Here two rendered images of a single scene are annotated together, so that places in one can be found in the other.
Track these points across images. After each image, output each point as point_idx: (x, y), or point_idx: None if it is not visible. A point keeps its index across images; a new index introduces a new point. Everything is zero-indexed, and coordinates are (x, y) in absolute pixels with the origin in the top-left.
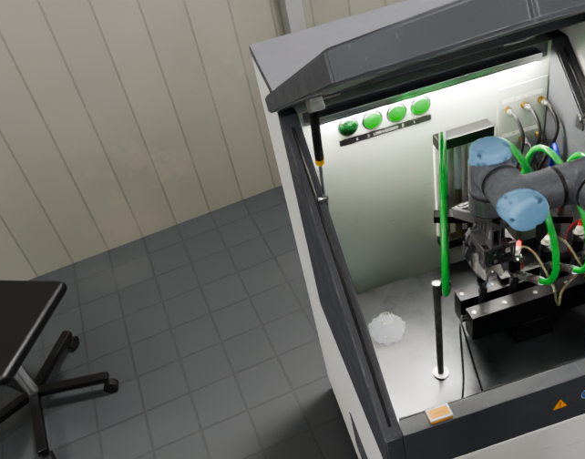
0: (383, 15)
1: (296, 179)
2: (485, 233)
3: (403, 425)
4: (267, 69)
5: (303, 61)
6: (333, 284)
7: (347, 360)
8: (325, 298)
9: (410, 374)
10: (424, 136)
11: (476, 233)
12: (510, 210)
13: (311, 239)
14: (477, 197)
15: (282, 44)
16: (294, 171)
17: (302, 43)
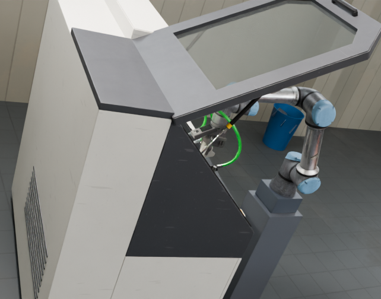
0: (98, 62)
1: (180, 158)
2: (219, 133)
3: None
4: (145, 107)
5: (142, 95)
6: (219, 190)
7: (196, 241)
8: (168, 226)
9: None
10: None
11: (215, 136)
12: (257, 108)
13: (174, 192)
14: (229, 115)
15: (111, 94)
16: (181, 153)
17: (116, 89)
